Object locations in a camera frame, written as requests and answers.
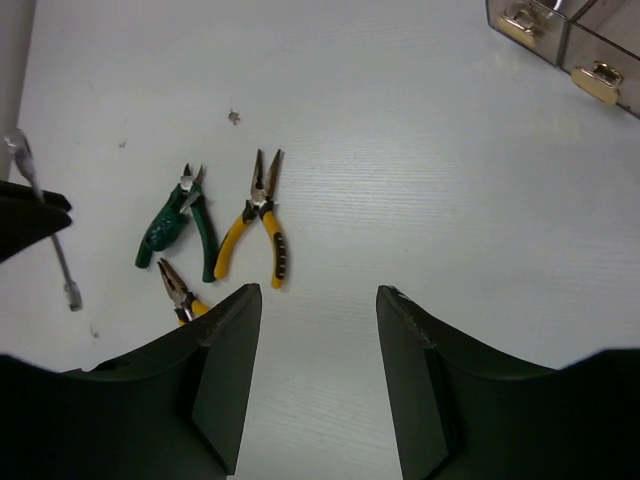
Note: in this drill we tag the clear plastic tray right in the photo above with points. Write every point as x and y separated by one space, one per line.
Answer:
608 32

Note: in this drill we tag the clear plastic tray left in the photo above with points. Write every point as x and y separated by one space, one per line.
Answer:
542 27

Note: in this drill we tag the green diagonal cutting pliers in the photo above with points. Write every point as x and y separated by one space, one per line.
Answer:
191 182

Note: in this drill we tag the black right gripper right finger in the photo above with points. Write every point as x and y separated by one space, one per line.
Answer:
462 409

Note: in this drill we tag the small chrome ratchet wrench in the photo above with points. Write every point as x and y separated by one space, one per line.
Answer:
21 153

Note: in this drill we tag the small yellow needle-nose pliers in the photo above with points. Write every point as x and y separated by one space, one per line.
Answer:
187 306

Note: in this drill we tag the stubby green flathead screwdriver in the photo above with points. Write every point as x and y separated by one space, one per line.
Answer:
167 225

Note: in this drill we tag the gold drawer handle left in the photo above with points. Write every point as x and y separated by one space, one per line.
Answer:
522 25

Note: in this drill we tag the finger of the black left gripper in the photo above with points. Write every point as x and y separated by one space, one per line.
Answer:
13 191
26 223

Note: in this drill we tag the gold drawer handle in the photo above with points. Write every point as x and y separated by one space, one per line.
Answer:
602 81
522 25

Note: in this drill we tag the clear plastic tray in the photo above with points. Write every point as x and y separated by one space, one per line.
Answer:
608 32
542 27

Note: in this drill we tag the yellow long-nose pliers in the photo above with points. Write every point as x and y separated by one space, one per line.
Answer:
260 205

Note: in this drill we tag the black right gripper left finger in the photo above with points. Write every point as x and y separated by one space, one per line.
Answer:
174 408

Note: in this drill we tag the gold drawer handle right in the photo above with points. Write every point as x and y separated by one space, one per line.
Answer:
602 81

